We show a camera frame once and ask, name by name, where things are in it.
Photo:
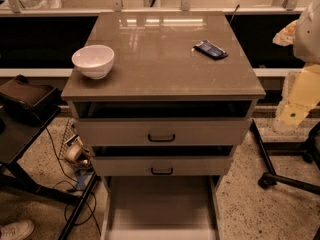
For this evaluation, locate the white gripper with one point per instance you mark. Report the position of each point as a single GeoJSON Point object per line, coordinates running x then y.
{"type": "Point", "coordinates": [308, 39]}

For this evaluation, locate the blue rxbar blueberry wrapper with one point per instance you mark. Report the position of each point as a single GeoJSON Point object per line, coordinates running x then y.
{"type": "Point", "coordinates": [209, 49]}

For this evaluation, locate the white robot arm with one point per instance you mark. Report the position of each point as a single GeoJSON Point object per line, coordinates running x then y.
{"type": "Point", "coordinates": [304, 35]}

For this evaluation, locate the white ceramic bowl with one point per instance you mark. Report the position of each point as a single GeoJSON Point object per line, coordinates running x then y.
{"type": "Point", "coordinates": [94, 61]}

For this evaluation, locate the black chair base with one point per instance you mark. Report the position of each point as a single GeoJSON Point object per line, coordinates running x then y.
{"type": "Point", "coordinates": [290, 161]}

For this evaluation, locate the grey drawer cabinet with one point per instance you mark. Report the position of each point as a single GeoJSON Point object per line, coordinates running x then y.
{"type": "Point", "coordinates": [158, 75]}

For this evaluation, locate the open bottom drawer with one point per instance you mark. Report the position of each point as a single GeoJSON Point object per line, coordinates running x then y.
{"type": "Point", "coordinates": [161, 208]}

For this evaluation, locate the middle grey drawer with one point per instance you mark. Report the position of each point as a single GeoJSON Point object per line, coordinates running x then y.
{"type": "Point", "coordinates": [161, 166]}

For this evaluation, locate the grey drawer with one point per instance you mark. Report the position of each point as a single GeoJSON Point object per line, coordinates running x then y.
{"type": "Point", "coordinates": [95, 132]}
{"type": "Point", "coordinates": [161, 166]}

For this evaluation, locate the upper grey drawer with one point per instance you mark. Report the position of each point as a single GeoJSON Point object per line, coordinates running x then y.
{"type": "Point", "coordinates": [95, 132]}

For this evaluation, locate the tape roll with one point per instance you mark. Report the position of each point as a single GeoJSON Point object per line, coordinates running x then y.
{"type": "Point", "coordinates": [74, 152]}

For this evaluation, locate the dark box on table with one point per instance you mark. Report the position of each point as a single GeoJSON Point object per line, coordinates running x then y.
{"type": "Point", "coordinates": [28, 103]}

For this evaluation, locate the black side table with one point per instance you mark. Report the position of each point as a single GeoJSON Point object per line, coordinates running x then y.
{"type": "Point", "coordinates": [15, 139]}

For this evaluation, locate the white sneaker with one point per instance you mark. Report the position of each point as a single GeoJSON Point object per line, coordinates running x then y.
{"type": "Point", "coordinates": [19, 230]}

